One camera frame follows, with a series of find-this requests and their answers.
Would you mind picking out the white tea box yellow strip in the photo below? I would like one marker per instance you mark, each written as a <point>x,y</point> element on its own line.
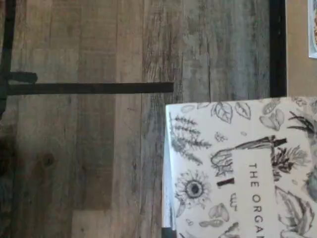
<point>247,173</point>

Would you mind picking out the white yellow Purely Elizabeth box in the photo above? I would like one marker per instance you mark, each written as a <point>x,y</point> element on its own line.
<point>313,29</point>

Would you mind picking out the brown particle board shelf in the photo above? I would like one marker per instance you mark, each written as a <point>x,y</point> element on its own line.
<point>297,74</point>

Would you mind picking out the black stand frame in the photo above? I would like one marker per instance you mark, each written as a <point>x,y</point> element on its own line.
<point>8,37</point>

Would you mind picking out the black metal shelf frame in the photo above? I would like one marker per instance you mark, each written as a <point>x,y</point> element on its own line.
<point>277,49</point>

